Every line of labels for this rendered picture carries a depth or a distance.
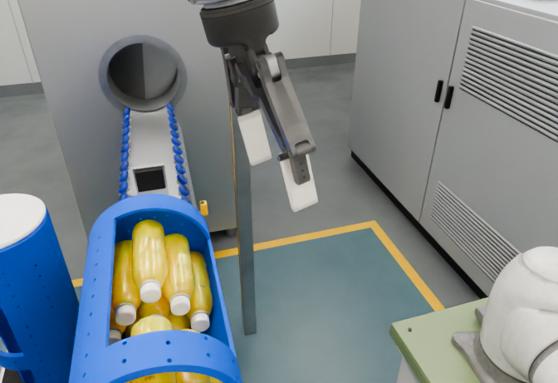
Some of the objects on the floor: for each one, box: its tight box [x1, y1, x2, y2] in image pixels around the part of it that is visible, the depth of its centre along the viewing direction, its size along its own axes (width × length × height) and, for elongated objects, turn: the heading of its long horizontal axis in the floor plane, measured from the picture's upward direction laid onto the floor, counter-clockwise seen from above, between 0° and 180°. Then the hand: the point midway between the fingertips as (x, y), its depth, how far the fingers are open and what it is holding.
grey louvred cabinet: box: [348, 0, 558, 299], centre depth 250 cm, size 54×215×145 cm, turn 17°
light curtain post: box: [228, 91, 257, 336], centre depth 175 cm, size 6×6×170 cm
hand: (279, 174), depth 53 cm, fingers open, 13 cm apart
